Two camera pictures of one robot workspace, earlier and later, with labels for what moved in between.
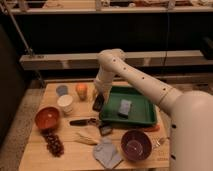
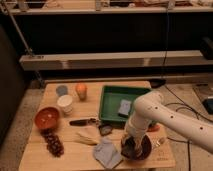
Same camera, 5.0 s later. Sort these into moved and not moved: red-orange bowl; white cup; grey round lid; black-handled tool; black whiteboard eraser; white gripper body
Moved: black whiteboard eraser; white gripper body
Not moved: red-orange bowl; black-handled tool; white cup; grey round lid
